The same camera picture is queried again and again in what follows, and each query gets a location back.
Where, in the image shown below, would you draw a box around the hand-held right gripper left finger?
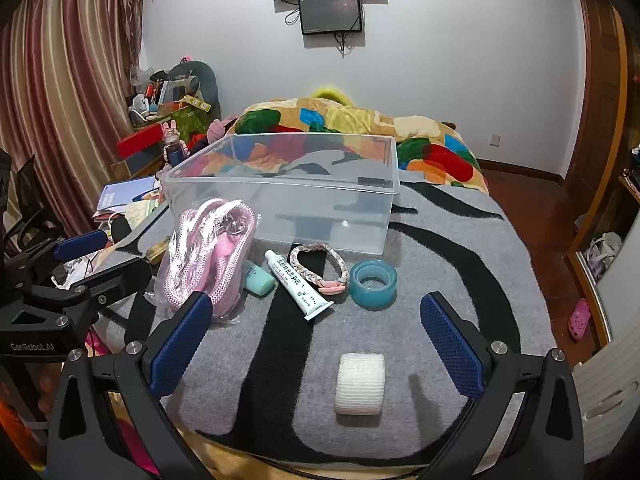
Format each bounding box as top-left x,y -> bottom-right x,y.
45,291 -> 214,480

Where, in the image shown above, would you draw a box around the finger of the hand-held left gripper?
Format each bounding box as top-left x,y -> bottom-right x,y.
5,230 -> 110,281
30,205 -> 170,321

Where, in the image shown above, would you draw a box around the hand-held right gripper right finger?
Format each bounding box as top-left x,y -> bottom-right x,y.
419,291 -> 587,480

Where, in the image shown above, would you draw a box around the pink rope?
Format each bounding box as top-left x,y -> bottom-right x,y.
157,197 -> 261,327

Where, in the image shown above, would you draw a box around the small mint green bottle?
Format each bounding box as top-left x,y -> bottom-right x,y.
243,259 -> 277,295

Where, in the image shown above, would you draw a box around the white gauze roll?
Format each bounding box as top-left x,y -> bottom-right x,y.
335,352 -> 387,415

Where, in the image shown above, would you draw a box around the teal tape roll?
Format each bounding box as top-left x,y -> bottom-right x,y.
348,260 -> 398,310

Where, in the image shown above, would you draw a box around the white ointment tube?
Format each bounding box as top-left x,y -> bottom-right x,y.
264,250 -> 334,322

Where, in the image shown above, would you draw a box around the braided pink white bracelet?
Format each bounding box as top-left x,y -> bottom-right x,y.
289,242 -> 349,296

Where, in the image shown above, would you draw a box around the clear plastic storage box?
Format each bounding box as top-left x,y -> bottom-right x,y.
157,133 -> 401,256

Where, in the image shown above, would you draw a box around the loose papers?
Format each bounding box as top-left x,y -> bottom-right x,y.
92,200 -> 168,242

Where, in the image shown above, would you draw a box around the blue paper folder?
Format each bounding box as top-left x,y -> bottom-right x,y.
97,176 -> 158,211

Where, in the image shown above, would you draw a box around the blue bottle with bunny topper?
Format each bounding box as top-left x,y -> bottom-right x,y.
162,121 -> 189,167

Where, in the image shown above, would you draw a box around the red flat box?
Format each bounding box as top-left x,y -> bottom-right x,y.
117,124 -> 166,160

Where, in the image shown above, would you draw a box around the pink clog shoe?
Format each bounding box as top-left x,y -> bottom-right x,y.
568,298 -> 592,341

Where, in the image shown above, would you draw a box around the green cardboard box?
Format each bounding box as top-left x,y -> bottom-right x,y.
172,102 -> 212,142

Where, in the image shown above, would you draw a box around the yellow bedsheet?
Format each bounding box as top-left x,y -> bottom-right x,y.
190,430 -> 426,480

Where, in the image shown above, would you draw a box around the pile of books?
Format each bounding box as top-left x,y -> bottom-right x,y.
129,77 -> 174,127

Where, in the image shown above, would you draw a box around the pink plush toy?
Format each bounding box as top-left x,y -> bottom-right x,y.
207,119 -> 237,144

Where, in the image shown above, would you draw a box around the striped pink curtain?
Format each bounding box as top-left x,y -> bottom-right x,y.
0,0 -> 146,241

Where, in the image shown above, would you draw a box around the white cabinet door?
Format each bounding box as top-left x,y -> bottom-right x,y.
572,240 -> 640,463

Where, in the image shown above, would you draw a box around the grey neck pillow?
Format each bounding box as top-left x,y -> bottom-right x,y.
170,60 -> 221,111

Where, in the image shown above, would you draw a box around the white handbag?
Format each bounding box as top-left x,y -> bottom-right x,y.
582,232 -> 623,272

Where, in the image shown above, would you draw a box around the colourful patterned blanket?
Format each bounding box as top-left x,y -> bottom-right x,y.
220,97 -> 488,193

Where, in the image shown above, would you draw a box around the yellow round cushion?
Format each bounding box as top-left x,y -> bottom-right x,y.
310,86 -> 356,107

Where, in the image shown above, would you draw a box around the wooden wardrobe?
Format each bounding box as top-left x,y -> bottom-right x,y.
565,0 -> 640,346

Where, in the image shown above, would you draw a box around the small black wall screen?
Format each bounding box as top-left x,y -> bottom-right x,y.
299,0 -> 363,36

